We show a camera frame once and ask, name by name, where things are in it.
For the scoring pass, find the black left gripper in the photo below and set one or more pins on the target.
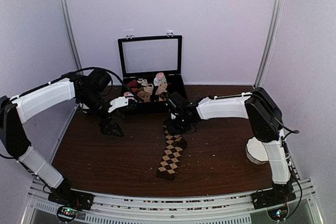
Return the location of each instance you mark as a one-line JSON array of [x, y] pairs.
[[106, 129]]

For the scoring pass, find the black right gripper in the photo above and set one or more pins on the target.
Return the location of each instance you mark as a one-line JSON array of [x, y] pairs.
[[172, 130]]

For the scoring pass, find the brown tan argyle sock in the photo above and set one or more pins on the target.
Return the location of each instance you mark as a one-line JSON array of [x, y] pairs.
[[163, 96], [170, 162]]

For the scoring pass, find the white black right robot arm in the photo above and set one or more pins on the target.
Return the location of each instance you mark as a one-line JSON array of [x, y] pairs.
[[265, 119]]

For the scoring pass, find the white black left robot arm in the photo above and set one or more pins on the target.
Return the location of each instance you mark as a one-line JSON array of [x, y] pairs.
[[83, 89]]

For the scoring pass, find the beige rolled sock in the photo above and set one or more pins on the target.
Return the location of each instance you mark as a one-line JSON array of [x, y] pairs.
[[161, 88]]

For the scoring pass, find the tan rolled sock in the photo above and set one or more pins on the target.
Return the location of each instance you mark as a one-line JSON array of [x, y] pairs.
[[144, 96]]

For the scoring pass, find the cream rolled sock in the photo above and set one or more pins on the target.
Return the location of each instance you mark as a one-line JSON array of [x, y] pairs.
[[145, 86]]

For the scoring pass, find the pink teal white rolled sock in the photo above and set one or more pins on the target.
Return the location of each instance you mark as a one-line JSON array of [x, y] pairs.
[[159, 79]]

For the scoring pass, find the dark red rolled sock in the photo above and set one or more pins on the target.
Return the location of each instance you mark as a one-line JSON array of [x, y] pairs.
[[133, 85]]

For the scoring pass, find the black box with glass lid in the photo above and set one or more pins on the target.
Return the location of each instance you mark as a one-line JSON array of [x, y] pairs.
[[145, 57]]

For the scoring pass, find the white scalloped bowl right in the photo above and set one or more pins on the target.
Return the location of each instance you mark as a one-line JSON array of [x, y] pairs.
[[256, 152]]

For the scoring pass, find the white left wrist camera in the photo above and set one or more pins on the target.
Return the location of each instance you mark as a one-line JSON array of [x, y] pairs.
[[126, 103]]

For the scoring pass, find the aluminium front rail frame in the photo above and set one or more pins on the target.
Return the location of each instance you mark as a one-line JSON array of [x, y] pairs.
[[229, 208]]

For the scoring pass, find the aluminium left corner post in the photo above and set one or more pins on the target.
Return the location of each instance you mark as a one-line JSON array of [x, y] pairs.
[[70, 36]]

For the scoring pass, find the aluminium corner post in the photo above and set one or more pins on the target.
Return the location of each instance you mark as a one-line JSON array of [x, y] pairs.
[[70, 36], [270, 43]]

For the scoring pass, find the aluminium right corner post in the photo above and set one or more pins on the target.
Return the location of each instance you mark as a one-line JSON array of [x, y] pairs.
[[270, 43]]

